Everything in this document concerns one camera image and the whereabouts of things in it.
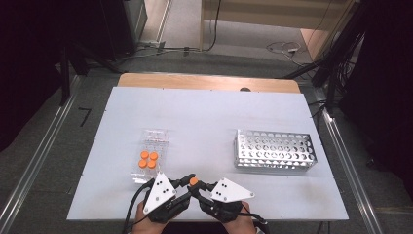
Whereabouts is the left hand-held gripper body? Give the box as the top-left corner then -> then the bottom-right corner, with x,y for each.
142,172 -> 193,225

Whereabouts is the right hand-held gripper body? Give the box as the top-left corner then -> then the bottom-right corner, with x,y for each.
198,176 -> 256,224

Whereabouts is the clear acrylic tube rack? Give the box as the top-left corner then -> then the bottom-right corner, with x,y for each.
130,128 -> 170,187

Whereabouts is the perforated metal tube rack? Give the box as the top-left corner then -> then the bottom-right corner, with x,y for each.
233,129 -> 318,171

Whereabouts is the person's right hand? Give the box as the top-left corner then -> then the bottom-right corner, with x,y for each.
223,200 -> 258,234

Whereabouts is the person's left hand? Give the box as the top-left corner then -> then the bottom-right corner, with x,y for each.
131,200 -> 165,234

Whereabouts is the grey power strip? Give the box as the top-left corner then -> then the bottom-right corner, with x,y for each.
137,40 -> 168,51

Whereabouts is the black metal stand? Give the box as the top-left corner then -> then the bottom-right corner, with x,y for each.
58,42 -> 123,107

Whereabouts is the black cabinet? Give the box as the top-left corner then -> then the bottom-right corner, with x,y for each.
98,0 -> 148,61

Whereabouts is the light wooden furniture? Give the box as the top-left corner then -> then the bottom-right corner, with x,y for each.
199,0 -> 361,62

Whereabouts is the dark curtain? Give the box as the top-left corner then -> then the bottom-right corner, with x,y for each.
337,0 -> 413,189
0,0 -> 66,152

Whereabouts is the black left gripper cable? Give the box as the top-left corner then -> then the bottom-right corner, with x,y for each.
122,179 -> 154,234

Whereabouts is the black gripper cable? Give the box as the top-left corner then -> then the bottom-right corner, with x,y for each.
122,179 -> 154,234
241,210 -> 271,234

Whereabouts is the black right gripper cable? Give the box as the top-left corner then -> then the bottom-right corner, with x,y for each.
241,210 -> 271,234

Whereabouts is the aluminium floor rail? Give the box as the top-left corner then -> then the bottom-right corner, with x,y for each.
0,75 -> 83,234
312,87 -> 385,234

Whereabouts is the white floor cable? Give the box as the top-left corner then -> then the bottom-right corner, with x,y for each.
266,40 -> 304,59

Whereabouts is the black hanging cable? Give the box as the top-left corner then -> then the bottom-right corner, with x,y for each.
204,0 -> 223,53

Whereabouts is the bundle of black cables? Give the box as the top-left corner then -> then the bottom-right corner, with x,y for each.
276,30 -> 366,110

